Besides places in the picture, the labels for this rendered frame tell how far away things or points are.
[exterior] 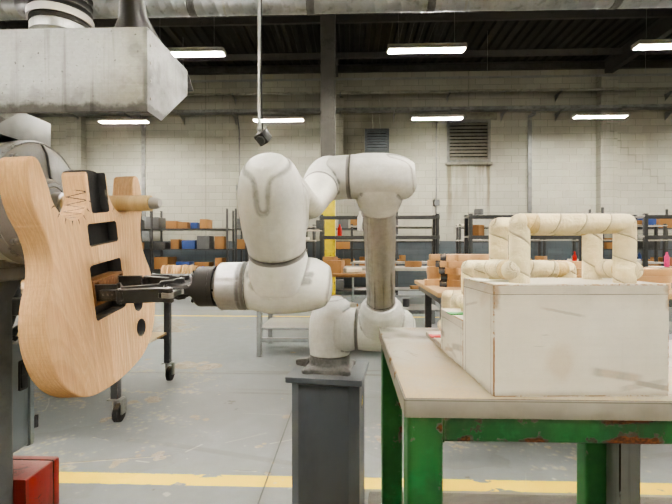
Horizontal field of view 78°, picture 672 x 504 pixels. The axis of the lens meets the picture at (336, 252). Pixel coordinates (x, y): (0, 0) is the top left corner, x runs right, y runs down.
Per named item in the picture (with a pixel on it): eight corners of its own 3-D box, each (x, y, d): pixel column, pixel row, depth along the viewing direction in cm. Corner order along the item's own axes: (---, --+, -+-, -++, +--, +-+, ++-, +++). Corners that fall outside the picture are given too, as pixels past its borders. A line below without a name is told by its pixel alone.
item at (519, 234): (514, 283, 64) (514, 222, 64) (504, 282, 67) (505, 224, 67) (534, 283, 64) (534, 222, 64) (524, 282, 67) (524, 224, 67)
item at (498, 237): (493, 279, 72) (493, 225, 72) (486, 278, 76) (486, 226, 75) (511, 279, 72) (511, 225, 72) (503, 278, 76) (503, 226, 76)
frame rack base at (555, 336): (494, 398, 63) (495, 284, 63) (461, 369, 78) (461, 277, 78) (670, 396, 64) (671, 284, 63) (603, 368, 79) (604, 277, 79)
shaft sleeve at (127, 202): (70, 197, 87) (70, 212, 87) (60, 194, 84) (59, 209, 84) (154, 197, 87) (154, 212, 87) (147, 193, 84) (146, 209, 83)
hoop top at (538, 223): (514, 233, 64) (514, 212, 64) (505, 234, 67) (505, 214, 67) (642, 233, 64) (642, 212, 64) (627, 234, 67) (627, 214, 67)
